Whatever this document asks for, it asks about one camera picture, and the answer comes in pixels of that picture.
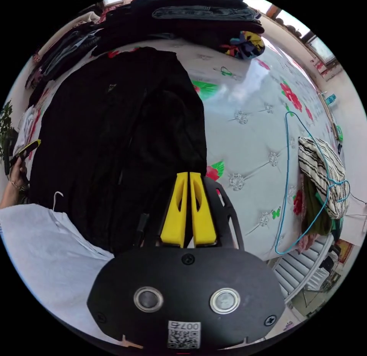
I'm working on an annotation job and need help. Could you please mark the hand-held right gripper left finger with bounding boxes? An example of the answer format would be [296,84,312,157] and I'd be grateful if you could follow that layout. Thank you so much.
[160,171,189,248]

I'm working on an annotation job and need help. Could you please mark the striped-topped pile of clothes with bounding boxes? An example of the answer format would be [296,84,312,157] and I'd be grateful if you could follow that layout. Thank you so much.
[295,136,348,255]

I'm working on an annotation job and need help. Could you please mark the small white cloth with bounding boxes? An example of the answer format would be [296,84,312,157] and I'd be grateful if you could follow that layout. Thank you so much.
[14,106,41,153]

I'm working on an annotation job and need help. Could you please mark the person's left hand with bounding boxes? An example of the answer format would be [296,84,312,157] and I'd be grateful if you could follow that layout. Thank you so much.
[8,158,30,191]

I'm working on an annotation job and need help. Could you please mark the person's left forearm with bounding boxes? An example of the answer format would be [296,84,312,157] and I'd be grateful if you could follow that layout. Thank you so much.
[0,183,29,209]

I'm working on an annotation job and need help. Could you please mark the bed with floral sheet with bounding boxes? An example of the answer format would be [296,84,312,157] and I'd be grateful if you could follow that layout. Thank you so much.
[11,37,344,262]

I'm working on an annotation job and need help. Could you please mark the window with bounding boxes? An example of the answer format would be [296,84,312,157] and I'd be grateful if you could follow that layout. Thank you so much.
[266,3,343,74]

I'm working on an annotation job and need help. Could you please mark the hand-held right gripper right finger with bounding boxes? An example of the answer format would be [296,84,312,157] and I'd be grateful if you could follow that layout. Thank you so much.
[189,171,218,248]

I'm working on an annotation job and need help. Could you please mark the blue wire clothes hanger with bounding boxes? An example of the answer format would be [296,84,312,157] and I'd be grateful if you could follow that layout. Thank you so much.
[274,111,351,255]

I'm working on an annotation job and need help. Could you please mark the green plant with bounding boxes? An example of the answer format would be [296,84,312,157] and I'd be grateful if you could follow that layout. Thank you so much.
[0,100,16,150]

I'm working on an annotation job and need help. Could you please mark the black long sleeve shirt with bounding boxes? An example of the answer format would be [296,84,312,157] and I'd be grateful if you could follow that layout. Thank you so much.
[28,47,208,255]

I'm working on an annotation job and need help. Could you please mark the white garment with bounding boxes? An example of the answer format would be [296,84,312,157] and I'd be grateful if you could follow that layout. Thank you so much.
[0,203,115,345]

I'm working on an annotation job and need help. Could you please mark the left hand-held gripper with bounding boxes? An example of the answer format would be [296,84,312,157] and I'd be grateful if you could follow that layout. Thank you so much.
[3,137,42,176]

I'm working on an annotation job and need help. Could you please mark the white radiator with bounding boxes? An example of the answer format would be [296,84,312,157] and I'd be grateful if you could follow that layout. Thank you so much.
[269,235,339,304]

